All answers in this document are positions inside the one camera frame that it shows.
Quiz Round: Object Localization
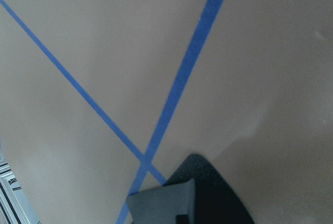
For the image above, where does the black mouse pad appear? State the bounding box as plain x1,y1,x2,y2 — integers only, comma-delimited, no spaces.
162,154,254,223

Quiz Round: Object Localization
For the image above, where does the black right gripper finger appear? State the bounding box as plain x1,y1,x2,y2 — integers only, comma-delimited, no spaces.
126,179,196,223

